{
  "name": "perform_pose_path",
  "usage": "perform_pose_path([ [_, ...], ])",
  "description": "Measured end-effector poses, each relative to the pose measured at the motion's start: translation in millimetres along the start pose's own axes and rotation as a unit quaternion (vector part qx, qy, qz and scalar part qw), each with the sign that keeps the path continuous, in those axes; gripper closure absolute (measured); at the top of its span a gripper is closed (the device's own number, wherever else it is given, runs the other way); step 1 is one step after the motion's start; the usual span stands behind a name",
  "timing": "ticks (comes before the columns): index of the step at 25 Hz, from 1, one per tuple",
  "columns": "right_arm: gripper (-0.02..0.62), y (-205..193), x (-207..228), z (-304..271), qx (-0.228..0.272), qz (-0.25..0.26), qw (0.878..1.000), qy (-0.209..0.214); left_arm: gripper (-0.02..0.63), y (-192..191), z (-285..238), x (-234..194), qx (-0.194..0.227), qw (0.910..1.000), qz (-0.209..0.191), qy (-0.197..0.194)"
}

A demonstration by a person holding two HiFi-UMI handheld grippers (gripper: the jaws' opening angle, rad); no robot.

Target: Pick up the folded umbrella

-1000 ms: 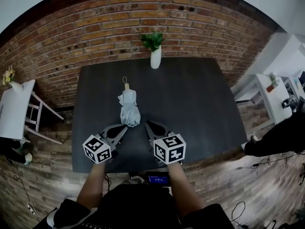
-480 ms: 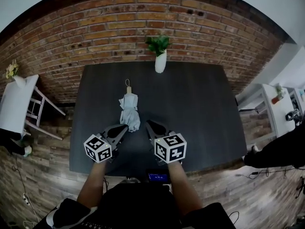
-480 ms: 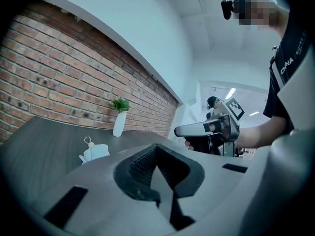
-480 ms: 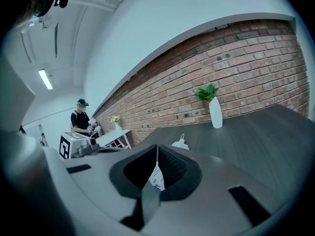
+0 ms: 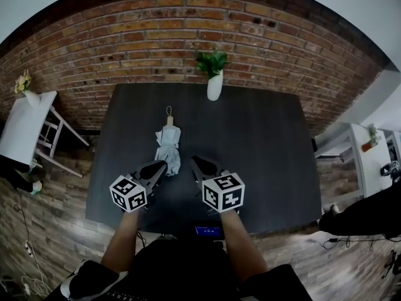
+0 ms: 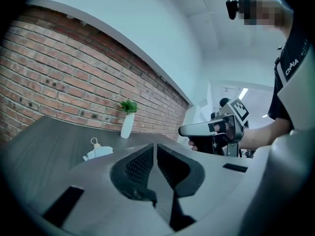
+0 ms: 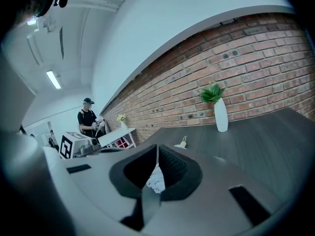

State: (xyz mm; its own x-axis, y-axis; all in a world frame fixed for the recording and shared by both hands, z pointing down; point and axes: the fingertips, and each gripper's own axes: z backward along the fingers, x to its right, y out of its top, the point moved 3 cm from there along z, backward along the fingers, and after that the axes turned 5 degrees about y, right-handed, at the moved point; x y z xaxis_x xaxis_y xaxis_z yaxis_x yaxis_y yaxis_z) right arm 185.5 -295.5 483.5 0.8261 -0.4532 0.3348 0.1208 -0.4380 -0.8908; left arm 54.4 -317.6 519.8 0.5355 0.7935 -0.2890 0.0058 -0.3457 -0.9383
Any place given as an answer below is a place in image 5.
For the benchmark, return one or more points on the person's right forearm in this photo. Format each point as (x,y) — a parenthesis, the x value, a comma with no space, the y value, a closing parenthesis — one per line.
(241,246)

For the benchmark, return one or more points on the white tall vase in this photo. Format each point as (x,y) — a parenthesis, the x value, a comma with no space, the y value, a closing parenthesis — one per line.
(214,88)

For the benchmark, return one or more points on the person's black clothing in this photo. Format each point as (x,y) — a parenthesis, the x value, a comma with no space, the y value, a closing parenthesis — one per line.
(181,271)

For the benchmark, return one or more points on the person's left forearm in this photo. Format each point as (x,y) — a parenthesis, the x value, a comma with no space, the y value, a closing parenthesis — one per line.
(122,241)

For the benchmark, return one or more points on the green leafy plant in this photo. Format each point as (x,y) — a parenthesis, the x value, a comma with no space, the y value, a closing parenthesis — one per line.
(213,62)

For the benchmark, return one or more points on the light grey umbrella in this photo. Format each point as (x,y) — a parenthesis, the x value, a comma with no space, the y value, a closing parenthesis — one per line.
(169,143)

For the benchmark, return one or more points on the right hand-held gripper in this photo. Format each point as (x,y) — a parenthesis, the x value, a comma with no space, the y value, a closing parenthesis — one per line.
(223,191)

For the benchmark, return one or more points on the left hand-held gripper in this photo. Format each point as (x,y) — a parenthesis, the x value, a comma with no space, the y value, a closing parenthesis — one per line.
(129,193)

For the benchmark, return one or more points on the white side table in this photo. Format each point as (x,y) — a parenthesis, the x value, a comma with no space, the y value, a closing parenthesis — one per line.
(25,127)

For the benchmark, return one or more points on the small plant in orange pot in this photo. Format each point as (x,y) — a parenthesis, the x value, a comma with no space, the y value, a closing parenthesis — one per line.
(371,141)

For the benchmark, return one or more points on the white shelf cabinet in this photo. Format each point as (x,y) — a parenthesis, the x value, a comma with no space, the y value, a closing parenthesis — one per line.
(357,158)

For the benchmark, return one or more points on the spare hand-held gripper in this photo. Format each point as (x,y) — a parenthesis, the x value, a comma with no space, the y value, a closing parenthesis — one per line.
(393,168)

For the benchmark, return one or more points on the black device with blue screen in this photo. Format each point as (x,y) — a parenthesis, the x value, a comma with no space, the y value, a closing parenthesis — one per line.
(208,231)

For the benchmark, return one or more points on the white power strip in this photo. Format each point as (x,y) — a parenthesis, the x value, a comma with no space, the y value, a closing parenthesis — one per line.
(29,249)

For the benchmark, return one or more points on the white vase with yellow flowers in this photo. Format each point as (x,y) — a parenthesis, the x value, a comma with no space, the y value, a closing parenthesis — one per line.
(29,96)

